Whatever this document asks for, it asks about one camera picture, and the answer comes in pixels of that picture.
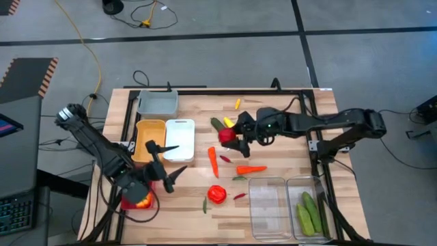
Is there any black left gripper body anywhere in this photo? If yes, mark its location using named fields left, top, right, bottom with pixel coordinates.
left=138, top=152, right=168, bottom=182

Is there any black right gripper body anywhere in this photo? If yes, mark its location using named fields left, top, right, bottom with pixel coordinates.
left=253, top=107, right=288, bottom=145

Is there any red tomato with green calyx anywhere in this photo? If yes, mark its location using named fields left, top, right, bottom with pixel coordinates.
left=218, top=128, right=238, bottom=144

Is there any stubby orange carrot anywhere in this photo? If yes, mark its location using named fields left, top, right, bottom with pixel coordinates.
left=236, top=165, right=268, bottom=176

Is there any dark green cucumber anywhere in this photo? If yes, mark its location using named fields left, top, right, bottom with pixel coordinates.
left=210, top=117, right=227, bottom=133

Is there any orange bell pepper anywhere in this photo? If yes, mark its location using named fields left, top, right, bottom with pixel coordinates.
left=135, top=192, right=154, bottom=210

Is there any slender orange carrot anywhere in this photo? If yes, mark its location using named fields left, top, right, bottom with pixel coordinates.
left=207, top=146, right=220, bottom=180

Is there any red bell pepper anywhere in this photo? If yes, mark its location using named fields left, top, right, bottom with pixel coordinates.
left=206, top=184, right=228, bottom=205

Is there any medium green cucumber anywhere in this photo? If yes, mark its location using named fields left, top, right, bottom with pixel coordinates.
left=301, top=191, right=323, bottom=234

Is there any light green cucumber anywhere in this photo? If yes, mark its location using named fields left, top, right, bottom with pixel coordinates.
left=296, top=203, right=316, bottom=238

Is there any yellow-orange plastic bin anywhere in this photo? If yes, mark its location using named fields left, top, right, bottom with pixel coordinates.
left=131, top=119, right=167, bottom=164

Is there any white plastic bin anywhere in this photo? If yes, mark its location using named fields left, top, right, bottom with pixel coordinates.
left=163, top=118, right=196, bottom=163

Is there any red plastic bin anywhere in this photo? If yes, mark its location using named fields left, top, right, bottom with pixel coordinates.
left=119, top=180, right=158, bottom=211

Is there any grey plastic bin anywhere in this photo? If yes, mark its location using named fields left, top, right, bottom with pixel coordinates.
left=137, top=89, right=180, bottom=120

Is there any black flat floor bar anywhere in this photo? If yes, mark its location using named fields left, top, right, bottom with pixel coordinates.
left=122, top=85, right=208, bottom=90

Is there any clear plastic bin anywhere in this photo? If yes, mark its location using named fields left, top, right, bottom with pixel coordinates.
left=248, top=176, right=294, bottom=243
left=286, top=175, right=331, bottom=244

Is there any grey desk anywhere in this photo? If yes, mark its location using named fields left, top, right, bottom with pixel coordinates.
left=0, top=95, right=51, bottom=246

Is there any backlit keyboard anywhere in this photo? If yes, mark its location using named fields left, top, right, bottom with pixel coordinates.
left=0, top=194, right=35, bottom=236

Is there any laptop screen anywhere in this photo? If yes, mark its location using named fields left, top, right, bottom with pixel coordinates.
left=0, top=112, right=25, bottom=139

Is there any black round stand base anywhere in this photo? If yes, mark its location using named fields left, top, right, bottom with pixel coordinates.
left=101, top=0, right=125, bottom=16

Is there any black mat with striped edge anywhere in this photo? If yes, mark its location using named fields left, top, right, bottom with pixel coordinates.
left=0, top=57, right=59, bottom=105
left=0, top=0, right=21, bottom=16

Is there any black equipment box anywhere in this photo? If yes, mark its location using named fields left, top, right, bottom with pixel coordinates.
left=415, top=94, right=437, bottom=126

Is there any black table frame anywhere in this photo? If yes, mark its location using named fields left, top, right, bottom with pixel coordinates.
left=102, top=89, right=342, bottom=242

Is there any yellow floor cable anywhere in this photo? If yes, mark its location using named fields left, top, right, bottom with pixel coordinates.
left=54, top=0, right=102, bottom=117

